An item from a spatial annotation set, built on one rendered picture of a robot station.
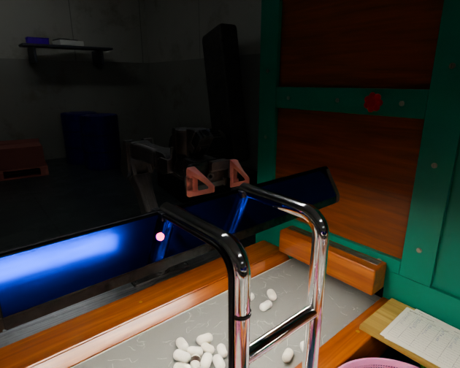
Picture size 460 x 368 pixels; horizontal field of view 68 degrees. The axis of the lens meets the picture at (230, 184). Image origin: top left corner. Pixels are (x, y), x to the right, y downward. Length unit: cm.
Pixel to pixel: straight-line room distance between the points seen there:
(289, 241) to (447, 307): 41
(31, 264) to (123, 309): 49
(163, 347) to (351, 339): 40
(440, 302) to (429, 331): 7
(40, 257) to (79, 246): 4
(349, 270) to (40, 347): 72
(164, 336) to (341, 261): 47
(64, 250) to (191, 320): 50
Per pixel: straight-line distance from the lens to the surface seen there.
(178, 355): 78
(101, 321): 88
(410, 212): 88
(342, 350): 80
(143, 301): 92
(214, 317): 89
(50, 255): 44
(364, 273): 91
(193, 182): 75
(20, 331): 110
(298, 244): 101
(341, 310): 95
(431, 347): 85
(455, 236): 87
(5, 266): 44
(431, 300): 94
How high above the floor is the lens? 129
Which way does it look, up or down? 17 degrees down
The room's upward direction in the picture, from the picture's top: straight up
